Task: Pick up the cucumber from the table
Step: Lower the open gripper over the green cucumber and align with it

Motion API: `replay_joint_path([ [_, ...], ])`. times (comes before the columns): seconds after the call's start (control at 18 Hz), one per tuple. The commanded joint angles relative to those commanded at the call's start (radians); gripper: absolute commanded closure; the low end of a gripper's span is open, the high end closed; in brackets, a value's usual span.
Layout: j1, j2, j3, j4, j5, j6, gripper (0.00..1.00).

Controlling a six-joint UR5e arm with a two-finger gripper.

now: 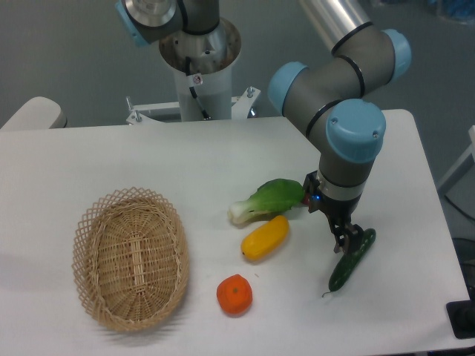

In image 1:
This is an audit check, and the green bok choy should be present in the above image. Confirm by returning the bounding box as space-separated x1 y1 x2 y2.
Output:
227 178 305 224

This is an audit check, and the white chair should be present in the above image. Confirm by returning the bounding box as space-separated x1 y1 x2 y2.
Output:
1 96 68 132

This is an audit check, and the yellow bell pepper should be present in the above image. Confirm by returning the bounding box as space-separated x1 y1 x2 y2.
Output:
240 215 289 261

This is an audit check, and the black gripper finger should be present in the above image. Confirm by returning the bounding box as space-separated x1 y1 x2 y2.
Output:
332 224 348 254
344 223 364 254

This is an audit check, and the woven wicker basket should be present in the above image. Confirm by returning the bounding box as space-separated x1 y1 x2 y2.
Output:
72 187 189 332

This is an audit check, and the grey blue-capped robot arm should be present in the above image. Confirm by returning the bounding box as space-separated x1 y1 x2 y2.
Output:
116 1 412 254

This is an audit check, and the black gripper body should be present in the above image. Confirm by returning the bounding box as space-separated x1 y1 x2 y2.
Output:
307 193 361 233

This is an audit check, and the dark green cucumber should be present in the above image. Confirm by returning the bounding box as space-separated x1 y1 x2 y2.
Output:
322 228 376 296

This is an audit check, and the black pedestal cable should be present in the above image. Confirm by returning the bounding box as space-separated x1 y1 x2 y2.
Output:
184 55 212 121

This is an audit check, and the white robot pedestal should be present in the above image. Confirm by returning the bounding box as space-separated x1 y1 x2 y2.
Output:
126 18 261 125

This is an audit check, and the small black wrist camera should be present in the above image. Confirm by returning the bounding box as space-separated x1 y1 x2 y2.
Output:
303 171 321 207

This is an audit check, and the black device at table edge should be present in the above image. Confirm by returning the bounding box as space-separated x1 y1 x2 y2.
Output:
446 300 474 340

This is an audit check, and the white furniture frame at right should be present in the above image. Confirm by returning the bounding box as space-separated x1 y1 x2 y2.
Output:
436 126 474 196

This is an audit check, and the orange tangerine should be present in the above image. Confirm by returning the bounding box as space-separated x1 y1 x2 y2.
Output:
216 274 253 315

